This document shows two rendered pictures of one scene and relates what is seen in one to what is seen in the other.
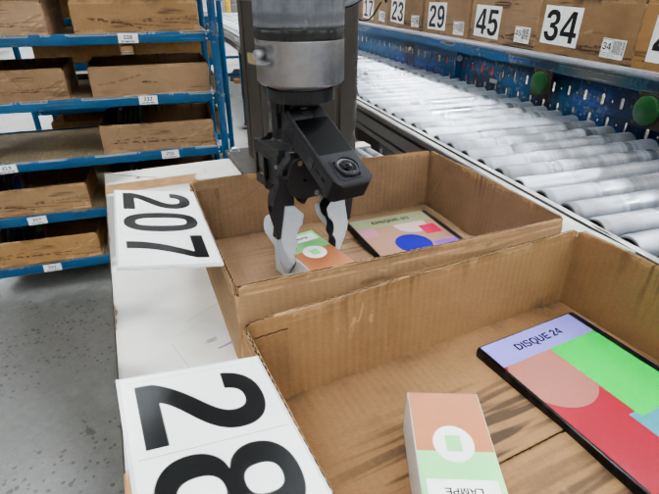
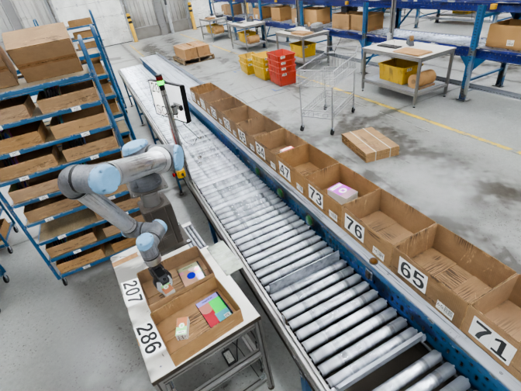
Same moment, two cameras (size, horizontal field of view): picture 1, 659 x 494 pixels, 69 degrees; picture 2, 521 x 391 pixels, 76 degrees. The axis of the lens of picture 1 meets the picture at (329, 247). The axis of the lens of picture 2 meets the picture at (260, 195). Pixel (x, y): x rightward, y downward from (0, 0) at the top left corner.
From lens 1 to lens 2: 1.50 m
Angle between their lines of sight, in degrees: 6
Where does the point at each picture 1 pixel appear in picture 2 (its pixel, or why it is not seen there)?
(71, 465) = (116, 340)
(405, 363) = (182, 309)
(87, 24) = not seen: hidden behind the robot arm
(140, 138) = not seen: hidden behind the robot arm
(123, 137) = not seen: hidden behind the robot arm
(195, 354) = (144, 315)
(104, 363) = (118, 302)
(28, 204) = (72, 245)
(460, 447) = (182, 326)
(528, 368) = (202, 307)
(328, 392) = (167, 319)
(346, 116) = (176, 230)
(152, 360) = (136, 318)
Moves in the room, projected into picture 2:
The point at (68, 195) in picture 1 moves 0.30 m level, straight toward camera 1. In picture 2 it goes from (87, 238) to (95, 255)
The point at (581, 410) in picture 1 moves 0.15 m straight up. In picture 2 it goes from (207, 314) to (200, 295)
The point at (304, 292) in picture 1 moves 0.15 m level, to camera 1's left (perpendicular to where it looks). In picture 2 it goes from (160, 302) to (132, 308)
